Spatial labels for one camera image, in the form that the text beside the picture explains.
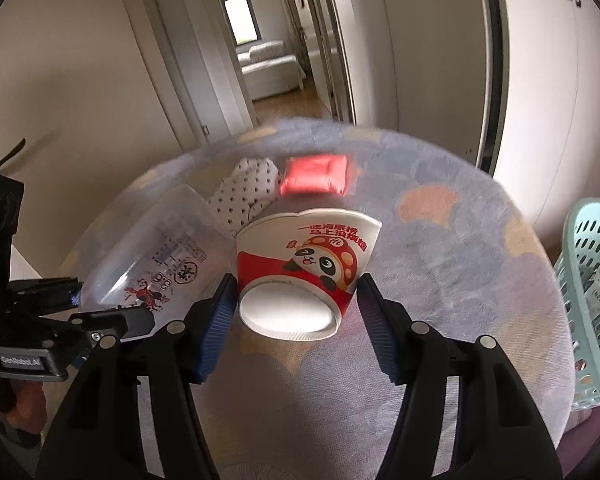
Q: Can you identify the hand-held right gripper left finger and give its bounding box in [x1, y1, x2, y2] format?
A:
[35, 272, 241, 480]

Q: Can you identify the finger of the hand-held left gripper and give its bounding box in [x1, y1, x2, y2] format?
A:
[67, 306, 154, 347]
[9, 276, 84, 311]

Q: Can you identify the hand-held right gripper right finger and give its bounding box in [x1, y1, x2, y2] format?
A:
[356, 275, 563, 480]

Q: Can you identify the small red white paper cup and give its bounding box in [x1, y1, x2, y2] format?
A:
[236, 208, 384, 342]

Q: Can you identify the clear printed plastic cup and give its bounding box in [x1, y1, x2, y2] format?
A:
[77, 184, 239, 343]

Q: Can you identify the teal plastic basket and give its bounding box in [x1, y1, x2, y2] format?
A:
[552, 197, 600, 411]

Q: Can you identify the person's left hand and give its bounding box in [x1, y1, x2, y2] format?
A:
[0, 375, 49, 449]

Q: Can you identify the white dotted cloth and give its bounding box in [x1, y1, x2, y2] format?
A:
[207, 156, 284, 236]

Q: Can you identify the red flat packet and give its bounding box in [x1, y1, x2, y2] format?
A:
[280, 155, 355, 197]

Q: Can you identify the bed with pink cover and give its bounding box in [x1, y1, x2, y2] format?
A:
[560, 405, 600, 480]

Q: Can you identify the white bed in far room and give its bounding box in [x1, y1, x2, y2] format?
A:
[237, 40, 307, 102]

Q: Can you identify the white room door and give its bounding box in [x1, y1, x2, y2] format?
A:
[147, 0, 260, 137]

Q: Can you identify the white wardrobe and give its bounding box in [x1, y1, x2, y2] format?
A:
[375, 0, 600, 243]

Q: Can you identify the dark framed window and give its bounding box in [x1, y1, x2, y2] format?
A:
[223, 0, 259, 46]

